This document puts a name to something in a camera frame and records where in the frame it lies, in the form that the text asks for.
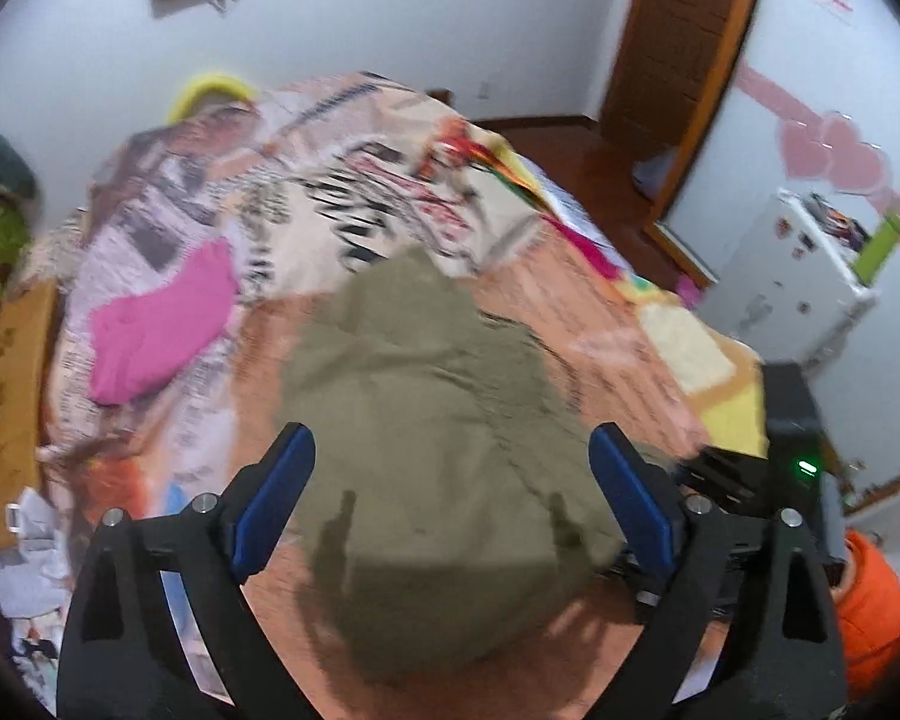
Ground yellow curved foam tube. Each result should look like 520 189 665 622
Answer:
169 71 257 125

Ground wooden lap desk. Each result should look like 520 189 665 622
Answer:
0 281 61 556

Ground assorted small items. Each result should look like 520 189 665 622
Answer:
806 193 871 248

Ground person's right forearm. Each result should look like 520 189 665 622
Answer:
832 529 900 702

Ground printed blanket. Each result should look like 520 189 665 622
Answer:
36 71 770 720

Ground small white fridge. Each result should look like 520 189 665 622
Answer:
694 191 882 368

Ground white wardrobe door pink hearts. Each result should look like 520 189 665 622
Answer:
660 0 900 293

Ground pink garment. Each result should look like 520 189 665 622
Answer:
88 236 239 406

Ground white crumpled paper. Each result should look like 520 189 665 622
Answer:
0 487 83 683

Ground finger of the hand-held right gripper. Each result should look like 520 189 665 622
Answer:
671 446 770 502
610 549 666 611

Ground olive green pants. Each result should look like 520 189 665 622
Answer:
276 246 631 683

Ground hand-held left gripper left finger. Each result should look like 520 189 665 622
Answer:
56 422 317 720

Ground green bottle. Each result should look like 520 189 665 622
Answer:
853 214 900 286

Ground grey plush pillow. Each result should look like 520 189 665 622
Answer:
0 131 38 200

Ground brown wooden door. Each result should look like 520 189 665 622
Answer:
600 0 770 158

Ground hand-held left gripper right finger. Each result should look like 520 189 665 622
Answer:
585 422 848 720

